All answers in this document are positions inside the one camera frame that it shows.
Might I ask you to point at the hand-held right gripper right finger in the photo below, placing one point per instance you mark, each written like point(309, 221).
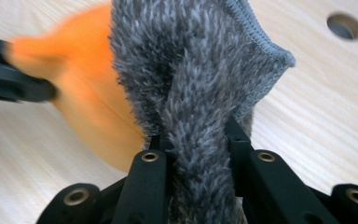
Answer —
point(270, 189)

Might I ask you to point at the grey fluffy cloth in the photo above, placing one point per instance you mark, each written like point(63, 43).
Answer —
point(195, 77)

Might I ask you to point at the orange plush toy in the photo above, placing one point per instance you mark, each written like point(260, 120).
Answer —
point(87, 87)

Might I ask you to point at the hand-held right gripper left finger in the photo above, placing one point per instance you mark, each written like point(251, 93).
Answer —
point(144, 189)

